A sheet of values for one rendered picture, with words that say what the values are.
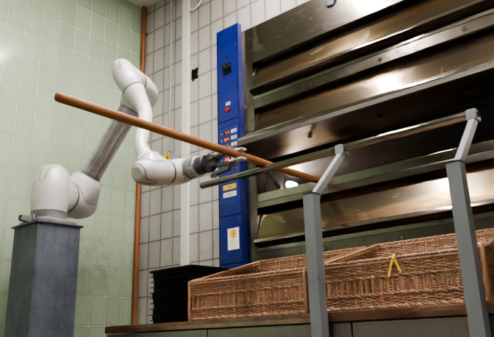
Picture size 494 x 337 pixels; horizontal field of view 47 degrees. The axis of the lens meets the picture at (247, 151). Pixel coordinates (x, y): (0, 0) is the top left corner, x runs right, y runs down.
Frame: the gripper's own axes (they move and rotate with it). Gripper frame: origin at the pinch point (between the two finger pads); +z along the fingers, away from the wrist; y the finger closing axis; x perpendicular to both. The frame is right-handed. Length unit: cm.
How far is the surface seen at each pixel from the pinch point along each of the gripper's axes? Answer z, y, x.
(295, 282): 24, 50, -1
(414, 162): 50, 3, -50
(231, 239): -46, 22, -48
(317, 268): 40, 48, 10
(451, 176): 85, 28, 10
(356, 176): 24, 3, -50
